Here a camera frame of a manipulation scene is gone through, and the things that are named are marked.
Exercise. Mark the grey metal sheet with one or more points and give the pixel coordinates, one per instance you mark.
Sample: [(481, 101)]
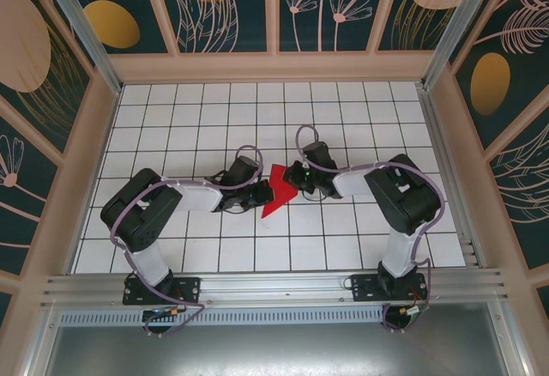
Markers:
[(274, 350)]

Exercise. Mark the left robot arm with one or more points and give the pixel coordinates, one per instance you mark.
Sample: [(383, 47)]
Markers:
[(137, 213)]

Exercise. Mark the wall panel with leaf outlines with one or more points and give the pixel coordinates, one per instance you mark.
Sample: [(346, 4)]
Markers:
[(523, 195)]

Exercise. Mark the wall panel with single flower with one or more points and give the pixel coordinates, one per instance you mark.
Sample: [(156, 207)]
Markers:
[(21, 204)]

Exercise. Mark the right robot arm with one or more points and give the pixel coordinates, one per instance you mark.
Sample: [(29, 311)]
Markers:
[(403, 195)]

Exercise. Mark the small circuit board with connector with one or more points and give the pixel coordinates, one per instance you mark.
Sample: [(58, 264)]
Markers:
[(165, 312), (412, 311)]

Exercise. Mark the wall panel with peach circle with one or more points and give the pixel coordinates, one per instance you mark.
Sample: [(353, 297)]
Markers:
[(412, 20)]

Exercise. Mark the aluminium table side rail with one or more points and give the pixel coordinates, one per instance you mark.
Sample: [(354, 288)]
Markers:
[(450, 178)]

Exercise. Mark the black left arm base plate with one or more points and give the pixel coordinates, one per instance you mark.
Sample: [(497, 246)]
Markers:
[(188, 290)]

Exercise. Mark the aluminium corner post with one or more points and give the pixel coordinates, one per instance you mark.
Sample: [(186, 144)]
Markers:
[(86, 37), (454, 24)]

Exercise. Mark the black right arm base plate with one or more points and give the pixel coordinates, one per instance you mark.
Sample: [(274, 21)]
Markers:
[(364, 288)]

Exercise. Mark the long aluminium mounting rail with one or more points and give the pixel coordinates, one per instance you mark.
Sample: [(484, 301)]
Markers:
[(274, 286)]

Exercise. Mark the wall panel with pink flowers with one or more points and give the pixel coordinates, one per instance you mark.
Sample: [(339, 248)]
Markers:
[(317, 28)]

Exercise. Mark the wall panel with orange circle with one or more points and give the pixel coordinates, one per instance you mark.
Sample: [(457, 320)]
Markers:
[(214, 15)]

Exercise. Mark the aluminium frame bar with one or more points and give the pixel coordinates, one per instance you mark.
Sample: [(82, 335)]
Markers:
[(510, 341), (38, 341)]

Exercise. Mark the red paper sheet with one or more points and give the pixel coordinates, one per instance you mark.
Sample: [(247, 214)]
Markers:
[(279, 202)]

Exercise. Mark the wall panel with large peach disc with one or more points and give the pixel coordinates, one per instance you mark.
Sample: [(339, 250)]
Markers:
[(25, 50)]

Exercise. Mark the wall panel with gold oval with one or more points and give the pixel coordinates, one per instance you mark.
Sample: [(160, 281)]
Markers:
[(111, 24)]

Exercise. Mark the wall panel with oval and feather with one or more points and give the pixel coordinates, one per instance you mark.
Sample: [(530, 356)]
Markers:
[(489, 84)]

